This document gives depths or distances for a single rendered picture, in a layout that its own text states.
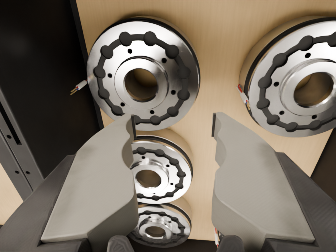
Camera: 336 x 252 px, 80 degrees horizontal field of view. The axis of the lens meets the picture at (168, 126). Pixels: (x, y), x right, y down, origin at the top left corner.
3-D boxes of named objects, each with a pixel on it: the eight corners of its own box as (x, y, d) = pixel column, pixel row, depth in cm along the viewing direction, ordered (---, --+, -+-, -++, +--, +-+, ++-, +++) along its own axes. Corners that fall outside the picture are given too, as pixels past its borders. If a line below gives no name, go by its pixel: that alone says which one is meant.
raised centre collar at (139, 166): (128, 157, 23) (127, 161, 22) (172, 163, 23) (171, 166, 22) (129, 187, 25) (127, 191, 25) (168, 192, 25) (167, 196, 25)
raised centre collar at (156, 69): (111, 55, 17) (108, 57, 17) (169, 55, 17) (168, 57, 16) (119, 107, 20) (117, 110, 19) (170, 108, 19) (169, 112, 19)
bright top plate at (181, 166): (106, 133, 22) (104, 136, 21) (198, 145, 22) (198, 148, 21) (111, 195, 27) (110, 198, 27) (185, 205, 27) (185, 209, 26)
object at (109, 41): (76, 21, 16) (73, 21, 16) (202, 18, 15) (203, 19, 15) (101, 127, 22) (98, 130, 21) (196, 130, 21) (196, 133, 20)
